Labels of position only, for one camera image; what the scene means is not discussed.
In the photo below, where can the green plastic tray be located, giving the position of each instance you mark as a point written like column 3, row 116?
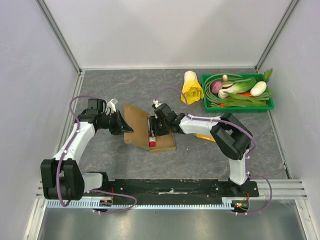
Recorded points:
column 266, row 96

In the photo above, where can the yellow napa cabbage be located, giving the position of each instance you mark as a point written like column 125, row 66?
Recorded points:
column 191, row 89

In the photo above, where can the yellow utility knife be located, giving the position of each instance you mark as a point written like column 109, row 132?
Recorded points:
column 205, row 137

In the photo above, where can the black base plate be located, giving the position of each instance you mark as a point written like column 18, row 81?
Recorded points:
column 213, row 187

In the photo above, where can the green long beans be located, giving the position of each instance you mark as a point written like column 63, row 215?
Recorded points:
column 208, row 79

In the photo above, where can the purple onion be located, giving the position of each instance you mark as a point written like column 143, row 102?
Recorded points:
column 216, row 86

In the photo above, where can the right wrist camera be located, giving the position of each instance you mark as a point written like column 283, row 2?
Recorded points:
column 163, row 112

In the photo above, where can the left aluminium frame post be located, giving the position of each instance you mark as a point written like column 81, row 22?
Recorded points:
column 58, row 34

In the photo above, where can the brown mushroom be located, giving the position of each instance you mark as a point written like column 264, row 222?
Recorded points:
column 225, row 78

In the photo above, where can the bok choy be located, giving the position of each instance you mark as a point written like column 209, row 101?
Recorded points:
column 238, row 87

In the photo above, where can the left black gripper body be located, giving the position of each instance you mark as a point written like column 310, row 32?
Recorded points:
column 114, row 127

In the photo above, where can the brown cardboard express box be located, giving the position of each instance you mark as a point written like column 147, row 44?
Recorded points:
column 138, row 120

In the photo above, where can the aluminium frame post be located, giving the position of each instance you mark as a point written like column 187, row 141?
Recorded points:
column 58, row 34
column 276, row 33

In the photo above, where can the grey slotted cable duct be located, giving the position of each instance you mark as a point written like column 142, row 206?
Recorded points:
column 102, row 204

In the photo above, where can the white radish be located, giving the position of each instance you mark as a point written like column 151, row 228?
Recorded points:
column 258, row 89

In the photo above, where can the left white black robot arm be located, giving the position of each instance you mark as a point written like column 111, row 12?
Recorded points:
column 61, row 176

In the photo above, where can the front aluminium rail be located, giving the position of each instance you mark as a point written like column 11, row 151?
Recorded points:
column 282, row 189

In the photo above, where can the celery leaf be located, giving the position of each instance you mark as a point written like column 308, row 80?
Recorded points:
column 267, row 74

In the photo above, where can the right aluminium frame post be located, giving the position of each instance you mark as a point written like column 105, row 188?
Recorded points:
column 276, row 33

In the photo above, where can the white tube red cap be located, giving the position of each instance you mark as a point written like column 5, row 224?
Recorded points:
column 152, row 139

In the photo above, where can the orange carrot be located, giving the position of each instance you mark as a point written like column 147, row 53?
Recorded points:
column 215, row 100

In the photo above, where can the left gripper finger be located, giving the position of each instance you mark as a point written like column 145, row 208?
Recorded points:
column 125, row 128
column 120, row 119

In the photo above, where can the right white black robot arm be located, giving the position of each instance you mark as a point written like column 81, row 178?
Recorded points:
column 233, row 139

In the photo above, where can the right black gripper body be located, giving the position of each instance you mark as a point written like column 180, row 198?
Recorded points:
column 155, row 125

